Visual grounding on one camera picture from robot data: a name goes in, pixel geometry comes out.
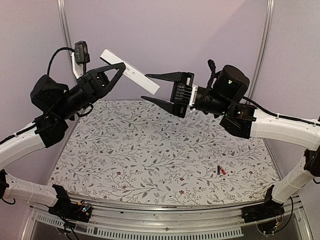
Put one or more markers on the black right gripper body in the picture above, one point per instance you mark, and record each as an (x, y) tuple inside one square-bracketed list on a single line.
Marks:
[(180, 93)]

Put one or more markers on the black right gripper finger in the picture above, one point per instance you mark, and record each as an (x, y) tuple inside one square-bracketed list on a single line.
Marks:
[(165, 105), (170, 77)]

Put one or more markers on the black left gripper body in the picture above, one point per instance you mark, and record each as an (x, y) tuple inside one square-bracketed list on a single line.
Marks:
[(91, 91)]

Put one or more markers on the white air conditioner remote control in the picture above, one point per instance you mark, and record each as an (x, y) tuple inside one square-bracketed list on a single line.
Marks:
[(130, 72)]

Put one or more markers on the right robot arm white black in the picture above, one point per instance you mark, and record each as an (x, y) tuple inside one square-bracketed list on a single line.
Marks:
[(224, 97)]

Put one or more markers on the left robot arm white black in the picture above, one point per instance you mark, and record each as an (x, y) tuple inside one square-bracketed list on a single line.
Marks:
[(58, 104)]

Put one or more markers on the floral patterned table mat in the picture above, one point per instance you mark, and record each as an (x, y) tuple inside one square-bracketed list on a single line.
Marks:
[(135, 152)]

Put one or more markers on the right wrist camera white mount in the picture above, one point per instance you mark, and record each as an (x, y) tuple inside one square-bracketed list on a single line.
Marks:
[(193, 95)]

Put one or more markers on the left aluminium corner post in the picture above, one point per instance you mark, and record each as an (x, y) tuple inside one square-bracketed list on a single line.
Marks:
[(62, 13)]

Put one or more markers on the aluminium corner post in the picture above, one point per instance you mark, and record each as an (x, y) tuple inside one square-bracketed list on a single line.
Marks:
[(62, 13), (263, 47)]

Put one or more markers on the right aluminium corner post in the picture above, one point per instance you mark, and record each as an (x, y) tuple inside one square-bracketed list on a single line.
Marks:
[(263, 47)]

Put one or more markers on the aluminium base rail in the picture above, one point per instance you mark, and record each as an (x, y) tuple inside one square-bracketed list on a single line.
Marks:
[(117, 220)]

